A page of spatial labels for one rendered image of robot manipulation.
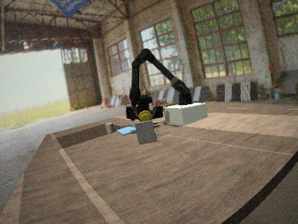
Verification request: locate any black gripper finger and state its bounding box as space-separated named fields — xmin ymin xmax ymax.
xmin=130 ymin=107 xmax=139 ymax=120
xmin=153 ymin=107 xmax=159 ymax=119

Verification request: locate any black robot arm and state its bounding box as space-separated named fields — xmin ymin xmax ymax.
xmin=129 ymin=49 xmax=193 ymax=109

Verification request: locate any yellow plate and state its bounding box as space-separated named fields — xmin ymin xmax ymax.
xmin=138 ymin=110 xmax=153 ymax=122

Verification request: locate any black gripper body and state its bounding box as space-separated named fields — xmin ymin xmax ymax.
xmin=126 ymin=105 xmax=163 ymax=119

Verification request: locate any grey dish rack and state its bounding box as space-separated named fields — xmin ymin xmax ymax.
xmin=135 ymin=120 xmax=156 ymax=142

